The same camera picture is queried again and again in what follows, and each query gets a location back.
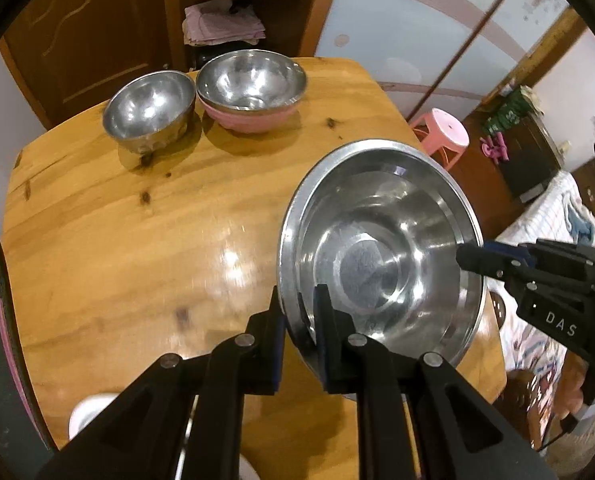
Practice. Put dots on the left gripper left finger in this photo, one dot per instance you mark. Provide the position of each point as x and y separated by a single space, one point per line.
181 418

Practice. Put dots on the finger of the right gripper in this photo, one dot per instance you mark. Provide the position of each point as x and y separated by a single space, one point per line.
501 254

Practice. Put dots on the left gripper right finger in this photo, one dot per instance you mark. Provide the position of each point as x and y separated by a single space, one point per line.
416 418

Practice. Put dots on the large steel bowl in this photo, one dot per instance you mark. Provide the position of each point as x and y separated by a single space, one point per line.
379 223

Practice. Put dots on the bed with patterned sheet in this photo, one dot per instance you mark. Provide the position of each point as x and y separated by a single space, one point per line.
558 214

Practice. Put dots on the white rimmed plate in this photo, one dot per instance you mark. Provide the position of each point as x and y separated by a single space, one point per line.
87 410

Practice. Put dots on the dark wooden nightstand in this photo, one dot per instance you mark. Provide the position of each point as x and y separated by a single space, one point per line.
517 141

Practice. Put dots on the pink-framed green chalkboard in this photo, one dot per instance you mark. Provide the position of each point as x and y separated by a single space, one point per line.
21 447

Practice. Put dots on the pink plastic stool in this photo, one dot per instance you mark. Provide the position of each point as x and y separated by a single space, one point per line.
442 133

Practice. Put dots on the pink-based steel bowl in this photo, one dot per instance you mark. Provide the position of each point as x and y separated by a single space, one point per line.
251 91

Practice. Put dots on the small steel bowl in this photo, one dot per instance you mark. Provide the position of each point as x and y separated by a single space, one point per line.
151 112

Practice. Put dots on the folded pink cloth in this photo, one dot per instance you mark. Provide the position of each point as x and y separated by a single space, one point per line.
216 22

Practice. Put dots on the wooden corner shelf unit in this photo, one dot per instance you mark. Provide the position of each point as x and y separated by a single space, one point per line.
293 27

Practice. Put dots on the brown wooden door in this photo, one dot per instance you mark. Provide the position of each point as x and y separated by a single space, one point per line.
68 55

